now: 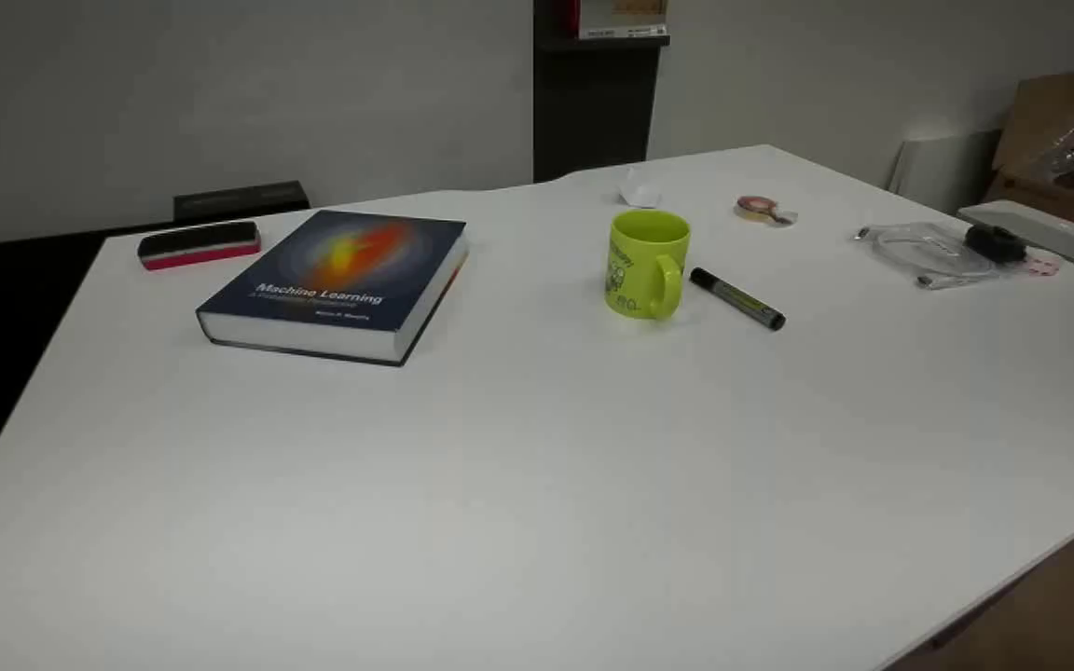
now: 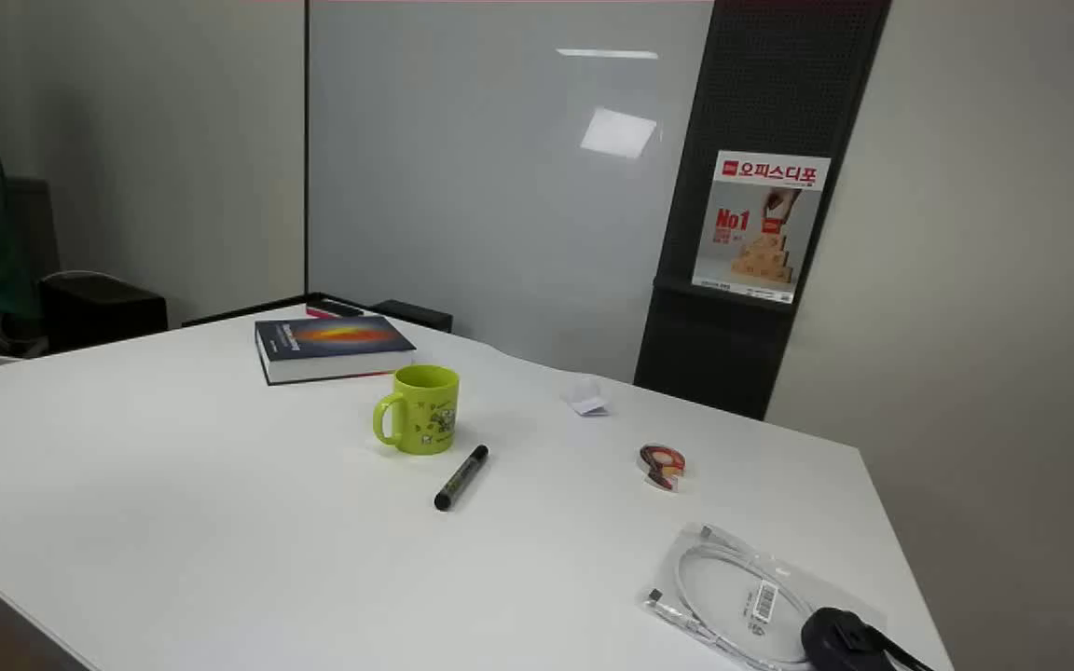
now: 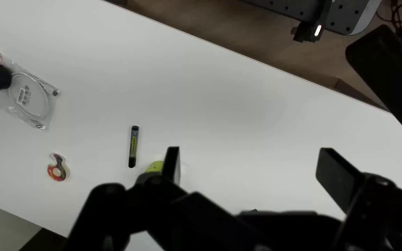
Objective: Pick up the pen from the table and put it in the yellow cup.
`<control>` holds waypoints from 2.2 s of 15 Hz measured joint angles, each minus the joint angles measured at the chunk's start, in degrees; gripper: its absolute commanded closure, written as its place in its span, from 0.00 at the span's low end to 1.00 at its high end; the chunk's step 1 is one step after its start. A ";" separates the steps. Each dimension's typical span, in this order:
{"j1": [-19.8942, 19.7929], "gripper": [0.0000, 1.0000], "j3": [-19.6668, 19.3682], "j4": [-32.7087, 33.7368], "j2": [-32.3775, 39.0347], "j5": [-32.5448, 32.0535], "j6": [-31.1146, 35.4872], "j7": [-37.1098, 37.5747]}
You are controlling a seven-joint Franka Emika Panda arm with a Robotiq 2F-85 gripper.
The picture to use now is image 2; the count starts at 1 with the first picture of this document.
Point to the black marker pen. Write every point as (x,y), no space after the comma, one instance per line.
(464,479)

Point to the small white paper piece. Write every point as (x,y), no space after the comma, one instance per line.
(586,402)

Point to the yellow-green plastic mug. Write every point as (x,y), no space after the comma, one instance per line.
(426,412)

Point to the black display stand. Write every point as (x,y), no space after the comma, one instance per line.
(710,356)

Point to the small brown object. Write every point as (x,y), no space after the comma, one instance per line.
(662,464)

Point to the red and black marker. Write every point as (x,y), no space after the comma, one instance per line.
(336,306)

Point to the dark blue hardcover book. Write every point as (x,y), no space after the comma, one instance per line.
(325,340)

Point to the red white brochure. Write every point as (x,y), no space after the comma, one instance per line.
(761,228)

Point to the black box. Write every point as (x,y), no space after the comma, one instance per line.
(104,311)

